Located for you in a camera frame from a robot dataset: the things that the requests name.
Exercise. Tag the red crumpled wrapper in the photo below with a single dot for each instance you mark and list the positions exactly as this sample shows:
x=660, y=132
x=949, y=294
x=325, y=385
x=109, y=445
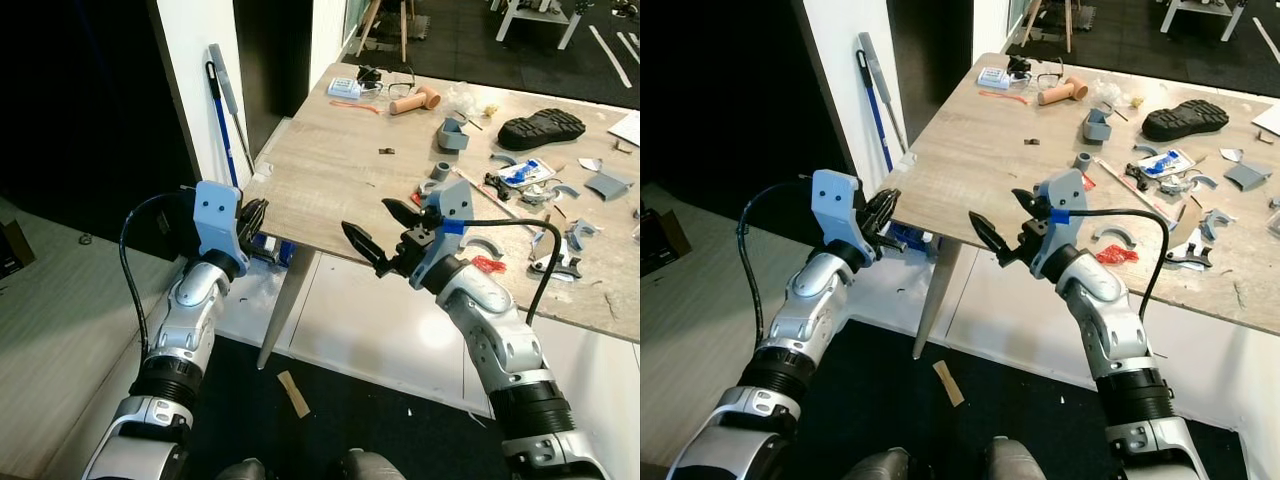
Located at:
x=488, y=265
x=1116, y=255

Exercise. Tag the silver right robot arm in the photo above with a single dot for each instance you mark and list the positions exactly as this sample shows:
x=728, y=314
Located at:
x=495, y=330
x=1120, y=320

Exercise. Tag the dark cardboard box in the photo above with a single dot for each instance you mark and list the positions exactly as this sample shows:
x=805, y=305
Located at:
x=12, y=250
x=660, y=242

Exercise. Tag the black clamp tool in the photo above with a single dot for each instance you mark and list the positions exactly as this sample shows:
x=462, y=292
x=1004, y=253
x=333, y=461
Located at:
x=560, y=268
x=1190, y=257

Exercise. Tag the small grey cylinder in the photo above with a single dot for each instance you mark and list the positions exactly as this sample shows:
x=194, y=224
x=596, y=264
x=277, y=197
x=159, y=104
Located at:
x=441, y=172
x=1083, y=161

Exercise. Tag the blue object under table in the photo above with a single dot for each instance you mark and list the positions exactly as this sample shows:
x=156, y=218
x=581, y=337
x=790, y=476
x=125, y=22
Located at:
x=910, y=238
x=270, y=250

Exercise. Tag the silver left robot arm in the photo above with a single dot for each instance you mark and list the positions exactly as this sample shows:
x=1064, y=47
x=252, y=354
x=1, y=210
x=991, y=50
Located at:
x=805, y=320
x=180, y=330

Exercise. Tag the grey curved plastic part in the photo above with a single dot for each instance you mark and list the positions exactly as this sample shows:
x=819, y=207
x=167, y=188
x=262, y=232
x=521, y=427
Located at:
x=582, y=233
x=1112, y=235
x=485, y=245
x=1218, y=222

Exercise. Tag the black framed glasses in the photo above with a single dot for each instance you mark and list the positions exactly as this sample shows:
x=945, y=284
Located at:
x=400, y=88
x=1050, y=76

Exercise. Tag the thin pale stick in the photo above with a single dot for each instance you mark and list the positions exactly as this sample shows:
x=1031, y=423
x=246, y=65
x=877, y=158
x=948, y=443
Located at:
x=490, y=193
x=1128, y=182

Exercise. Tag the light wooden table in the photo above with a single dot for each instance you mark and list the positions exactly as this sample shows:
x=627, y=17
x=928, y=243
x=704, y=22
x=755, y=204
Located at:
x=340, y=180
x=980, y=160

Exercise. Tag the grey wedge plastic part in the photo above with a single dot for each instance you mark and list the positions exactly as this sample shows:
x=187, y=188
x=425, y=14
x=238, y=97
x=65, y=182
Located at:
x=1247, y=176
x=608, y=185

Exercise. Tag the small white blue box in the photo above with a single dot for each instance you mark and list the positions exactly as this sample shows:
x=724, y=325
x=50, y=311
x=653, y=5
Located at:
x=344, y=88
x=993, y=78

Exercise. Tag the clear crumpled plastic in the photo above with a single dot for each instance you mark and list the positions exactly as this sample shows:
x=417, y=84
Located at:
x=468, y=100
x=1118, y=92

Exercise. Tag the white paper sheet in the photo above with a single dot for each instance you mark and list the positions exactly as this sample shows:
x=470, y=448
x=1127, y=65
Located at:
x=627, y=130
x=1268, y=120

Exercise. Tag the grey printed bracket part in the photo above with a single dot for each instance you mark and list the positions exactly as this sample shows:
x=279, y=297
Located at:
x=1097, y=126
x=452, y=135

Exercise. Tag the black rubber shoe sole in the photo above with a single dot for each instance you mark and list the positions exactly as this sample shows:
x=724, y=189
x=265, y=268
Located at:
x=540, y=128
x=1185, y=119

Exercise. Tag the grey-blue wrist camera mount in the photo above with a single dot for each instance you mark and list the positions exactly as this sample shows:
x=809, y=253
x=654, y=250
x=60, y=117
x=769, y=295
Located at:
x=1065, y=200
x=833, y=205
x=452, y=210
x=215, y=220

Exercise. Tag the wooden stool legs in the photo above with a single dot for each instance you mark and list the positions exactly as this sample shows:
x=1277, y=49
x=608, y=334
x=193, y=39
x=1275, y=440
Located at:
x=1067, y=20
x=404, y=25

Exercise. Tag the white metal frame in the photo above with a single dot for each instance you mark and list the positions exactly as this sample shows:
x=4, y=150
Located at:
x=572, y=25
x=1235, y=18

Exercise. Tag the grey left robot foot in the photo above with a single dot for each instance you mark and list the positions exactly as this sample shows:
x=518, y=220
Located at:
x=240, y=470
x=880, y=465

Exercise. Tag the grey right robot foot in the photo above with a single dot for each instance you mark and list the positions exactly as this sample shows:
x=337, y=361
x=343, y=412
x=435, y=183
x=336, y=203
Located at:
x=375, y=467
x=1015, y=460

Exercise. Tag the small black gadget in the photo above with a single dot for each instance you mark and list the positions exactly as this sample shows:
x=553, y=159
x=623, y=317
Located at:
x=1019, y=67
x=370, y=76

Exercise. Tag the blue white plastic packet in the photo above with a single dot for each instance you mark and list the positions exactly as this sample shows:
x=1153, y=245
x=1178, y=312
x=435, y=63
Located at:
x=525, y=174
x=1168, y=164

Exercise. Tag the grey-blue left wrist camera mount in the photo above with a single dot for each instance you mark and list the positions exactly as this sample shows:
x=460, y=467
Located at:
x=215, y=220
x=833, y=205

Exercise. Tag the grey robot foot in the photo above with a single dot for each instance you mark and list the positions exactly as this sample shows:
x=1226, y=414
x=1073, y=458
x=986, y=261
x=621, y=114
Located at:
x=880, y=465
x=1015, y=460
x=375, y=467
x=240, y=470

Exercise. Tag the white slanted table leg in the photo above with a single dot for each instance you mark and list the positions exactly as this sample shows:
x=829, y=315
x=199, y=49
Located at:
x=285, y=310
x=933, y=305

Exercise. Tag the grey-blue right wrist camera mount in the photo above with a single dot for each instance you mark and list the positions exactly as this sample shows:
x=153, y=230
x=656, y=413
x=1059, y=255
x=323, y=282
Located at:
x=452, y=210
x=1065, y=200

